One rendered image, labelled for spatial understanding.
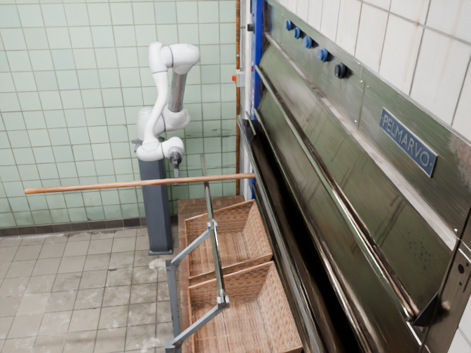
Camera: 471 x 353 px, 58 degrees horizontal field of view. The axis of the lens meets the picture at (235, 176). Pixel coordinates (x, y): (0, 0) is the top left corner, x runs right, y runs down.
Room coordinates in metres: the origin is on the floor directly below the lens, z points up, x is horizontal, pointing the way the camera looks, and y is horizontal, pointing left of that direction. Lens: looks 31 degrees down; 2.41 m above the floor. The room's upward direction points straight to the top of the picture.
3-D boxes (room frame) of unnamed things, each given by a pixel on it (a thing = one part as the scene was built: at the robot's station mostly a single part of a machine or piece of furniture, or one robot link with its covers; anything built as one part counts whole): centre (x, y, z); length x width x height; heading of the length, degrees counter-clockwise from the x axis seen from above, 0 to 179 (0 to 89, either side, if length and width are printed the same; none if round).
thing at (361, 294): (1.48, -0.28, 1.54); 1.79 x 0.11 x 0.19; 8
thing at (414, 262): (1.48, -0.28, 1.80); 1.79 x 0.11 x 0.19; 8
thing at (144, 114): (2.85, 0.63, 1.17); 0.18 x 0.16 x 0.22; 116
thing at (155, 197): (2.84, 0.64, 0.50); 0.21 x 0.21 x 1.00; 4
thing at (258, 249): (2.02, 0.07, 0.72); 0.56 x 0.49 x 0.28; 8
